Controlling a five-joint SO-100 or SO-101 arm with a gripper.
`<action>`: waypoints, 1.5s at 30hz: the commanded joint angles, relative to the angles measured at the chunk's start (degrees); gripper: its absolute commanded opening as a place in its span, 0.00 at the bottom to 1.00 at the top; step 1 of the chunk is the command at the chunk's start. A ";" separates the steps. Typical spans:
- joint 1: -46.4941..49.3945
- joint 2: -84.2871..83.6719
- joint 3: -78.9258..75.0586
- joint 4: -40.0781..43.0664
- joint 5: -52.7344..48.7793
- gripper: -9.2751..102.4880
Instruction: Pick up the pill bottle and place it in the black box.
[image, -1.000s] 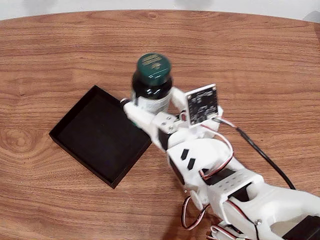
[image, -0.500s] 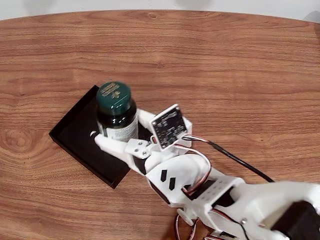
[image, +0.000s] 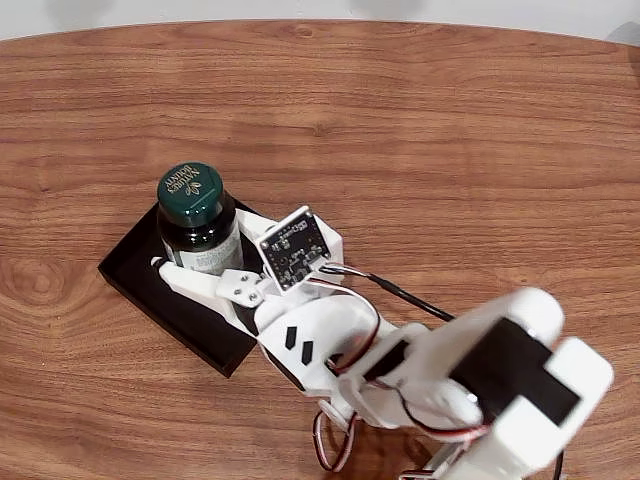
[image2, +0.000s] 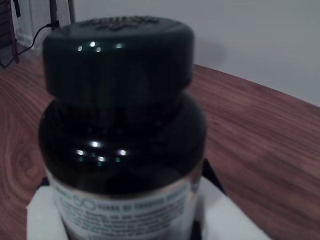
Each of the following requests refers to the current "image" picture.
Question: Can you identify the dark pill bottle green cap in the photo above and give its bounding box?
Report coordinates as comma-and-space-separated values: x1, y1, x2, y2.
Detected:
156, 160, 246, 276

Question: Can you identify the shallow black cardboard box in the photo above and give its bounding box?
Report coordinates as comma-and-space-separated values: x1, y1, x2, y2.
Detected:
97, 199, 261, 379

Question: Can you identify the black camera circuit board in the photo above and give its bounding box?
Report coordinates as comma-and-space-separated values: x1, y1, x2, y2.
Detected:
258, 207, 332, 292

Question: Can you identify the red white black servo wire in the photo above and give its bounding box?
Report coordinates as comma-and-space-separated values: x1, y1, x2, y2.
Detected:
324, 292, 381, 374
312, 399, 359, 474

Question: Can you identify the black camera cable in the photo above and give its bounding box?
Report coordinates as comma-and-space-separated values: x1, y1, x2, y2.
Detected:
319, 264, 457, 324

